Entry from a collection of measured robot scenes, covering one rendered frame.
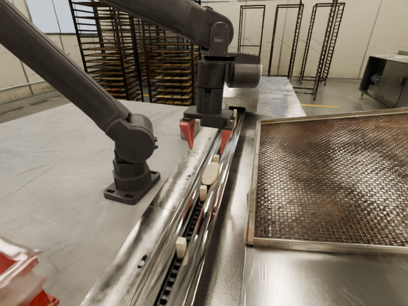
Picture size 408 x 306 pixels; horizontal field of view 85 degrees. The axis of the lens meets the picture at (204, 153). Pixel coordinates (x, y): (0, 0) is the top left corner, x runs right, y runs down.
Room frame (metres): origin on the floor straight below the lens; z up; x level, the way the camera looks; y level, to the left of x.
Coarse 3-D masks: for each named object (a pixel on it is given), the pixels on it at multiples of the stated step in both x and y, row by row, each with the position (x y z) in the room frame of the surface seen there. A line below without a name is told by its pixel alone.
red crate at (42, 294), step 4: (40, 292) 0.17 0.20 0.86; (44, 292) 0.17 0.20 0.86; (36, 296) 0.16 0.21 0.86; (40, 296) 0.17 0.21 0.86; (44, 296) 0.17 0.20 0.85; (48, 296) 0.18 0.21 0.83; (52, 296) 0.18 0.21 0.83; (32, 300) 0.16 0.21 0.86; (36, 300) 0.16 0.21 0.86; (40, 300) 0.16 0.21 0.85; (44, 300) 0.17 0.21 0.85; (48, 300) 0.17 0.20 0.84; (52, 300) 0.17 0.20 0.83; (56, 300) 0.17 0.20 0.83; (32, 304) 0.16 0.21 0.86; (36, 304) 0.16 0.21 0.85; (40, 304) 0.16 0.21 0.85; (44, 304) 0.17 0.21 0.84; (48, 304) 0.17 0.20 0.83; (52, 304) 0.17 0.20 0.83; (56, 304) 0.17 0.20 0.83
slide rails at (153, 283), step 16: (240, 112) 0.94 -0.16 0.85; (208, 160) 0.52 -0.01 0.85; (224, 160) 0.52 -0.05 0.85; (192, 192) 0.38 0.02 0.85; (208, 192) 0.38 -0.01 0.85; (192, 208) 0.34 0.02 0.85; (208, 208) 0.34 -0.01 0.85; (176, 224) 0.29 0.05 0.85; (176, 240) 0.26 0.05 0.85; (192, 240) 0.26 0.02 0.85; (160, 256) 0.23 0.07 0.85; (192, 256) 0.23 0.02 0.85; (160, 272) 0.20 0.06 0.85; (144, 288) 0.18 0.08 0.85; (176, 288) 0.18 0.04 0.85; (144, 304) 0.16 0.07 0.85; (176, 304) 0.16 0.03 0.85
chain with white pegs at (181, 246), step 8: (232, 120) 0.79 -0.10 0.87; (216, 160) 0.51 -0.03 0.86; (200, 192) 0.37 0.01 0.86; (200, 200) 0.37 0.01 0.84; (200, 208) 0.35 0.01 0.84; (192, 216) 0.32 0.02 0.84; (192, 224) 0.31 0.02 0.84; (192, 232) 0.29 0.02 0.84; (184, 240) 0.24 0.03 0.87; (184, 248) 0.24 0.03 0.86; (176, 256) 0.24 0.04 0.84; (184, 256) 0.23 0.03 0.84; (176, 264) 0.22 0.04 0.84; (176, 272) 0.21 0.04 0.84; (168, 280) 0.20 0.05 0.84; (168, 288) 0.19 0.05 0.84; (160, 296) 0.18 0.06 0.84; (168, 296) 0.18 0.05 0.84; (160, 304) 0.17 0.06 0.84
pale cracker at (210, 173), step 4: (208, 164) 0.49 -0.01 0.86; (212, 164) 0.49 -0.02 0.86; (216, 164) 0.49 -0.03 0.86; (208, 168) 0.47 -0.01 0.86; (212, 168) 0.47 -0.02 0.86; (216, 168) 0.47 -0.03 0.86; (204, 172) 0.45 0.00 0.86; (208, 172) 0.45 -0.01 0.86; (212, 172) 0.45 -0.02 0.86; (216, 172) 0.45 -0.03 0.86; (204, 176) 0.43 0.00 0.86; (208, 176) 0.43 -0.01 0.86; (212, 176) 0.43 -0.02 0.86; (216, 176) 0.44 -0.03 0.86; (204, 180) 0.42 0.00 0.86; (208, 180) 0.42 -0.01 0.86; (212, 180) 0.42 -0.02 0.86; (204, 184) 0.41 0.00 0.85; (208, 184) 0.41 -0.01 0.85
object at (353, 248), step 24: (264, 120) 0.70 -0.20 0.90; (288, 120) 0.68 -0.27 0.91; (336, 120) 0.63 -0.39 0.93; (360, 120) 0.60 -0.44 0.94; (384, 120) 0.57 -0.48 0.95; (264, 144) 0.54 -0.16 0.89; (288, 144) 0.51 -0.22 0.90; (360, 144) 0.46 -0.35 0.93; (384, 144) 0.44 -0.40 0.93; (264, 168) 0.42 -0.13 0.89; (312, 168) 0.39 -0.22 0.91; (336, 168) 0.38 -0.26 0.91; (384, 168) 0.36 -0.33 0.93; (336, 192) 0.31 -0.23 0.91; (312, 216) 0.26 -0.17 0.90; (264, 240) 0.21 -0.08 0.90; (288, 240) 0.21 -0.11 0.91; (336, 240) 0.21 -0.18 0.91; (384, 240) 0.20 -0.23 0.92
